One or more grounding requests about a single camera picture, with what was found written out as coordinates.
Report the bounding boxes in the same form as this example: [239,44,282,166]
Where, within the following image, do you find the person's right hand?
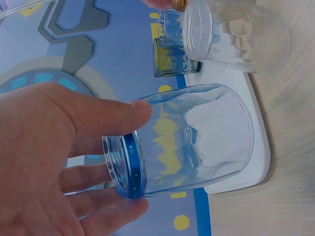
[144,0,191,12]

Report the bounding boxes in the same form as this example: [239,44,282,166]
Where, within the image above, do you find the person's left hand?
[0,82,154,236]

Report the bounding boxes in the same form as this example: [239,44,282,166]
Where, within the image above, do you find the blue tinted drinking glass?
[101,83,255,200]

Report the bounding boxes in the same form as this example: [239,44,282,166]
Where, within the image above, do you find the small blue tinted glass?
[152,37,203,79]
[157,8,189,48]

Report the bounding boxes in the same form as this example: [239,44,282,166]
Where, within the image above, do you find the large clear drinking glass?
[181,1,290,77]

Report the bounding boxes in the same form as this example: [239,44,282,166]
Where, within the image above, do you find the clear glass vessel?
[0,0,60,21]

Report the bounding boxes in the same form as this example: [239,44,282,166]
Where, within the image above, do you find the white tray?
[183,70,272,195]

